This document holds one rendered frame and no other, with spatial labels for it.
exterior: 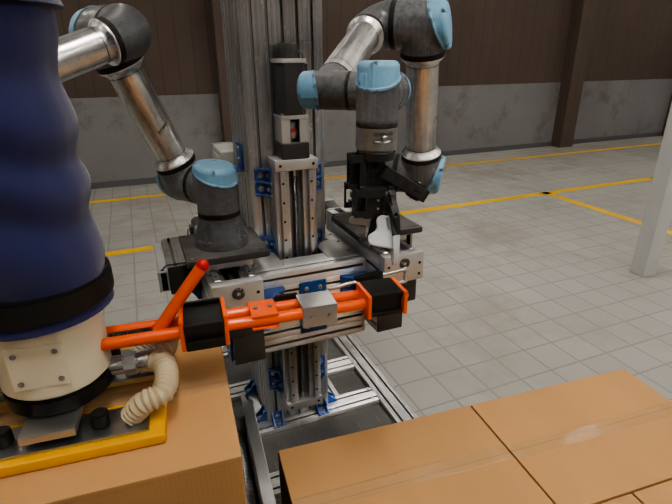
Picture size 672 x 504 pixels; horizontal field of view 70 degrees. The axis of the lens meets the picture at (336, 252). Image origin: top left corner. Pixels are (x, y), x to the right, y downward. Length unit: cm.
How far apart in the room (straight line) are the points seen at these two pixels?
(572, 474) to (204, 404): 96
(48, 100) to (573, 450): 142
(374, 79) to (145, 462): 72
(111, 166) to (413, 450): 590
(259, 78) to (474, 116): 720
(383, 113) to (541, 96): 861
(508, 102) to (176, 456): 847
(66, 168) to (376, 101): 49
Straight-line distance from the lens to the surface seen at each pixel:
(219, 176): 131
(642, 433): 168
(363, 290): 95
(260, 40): 150
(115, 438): 90
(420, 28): 129
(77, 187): 80
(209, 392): 97
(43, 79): 78
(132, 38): 118
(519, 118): 916
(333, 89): 97
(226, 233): 135
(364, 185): 88
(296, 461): 138
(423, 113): 137
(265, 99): 150
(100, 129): 673
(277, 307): 94
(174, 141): 140
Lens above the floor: 153
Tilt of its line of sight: 22 degrees down
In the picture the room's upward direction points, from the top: straight up
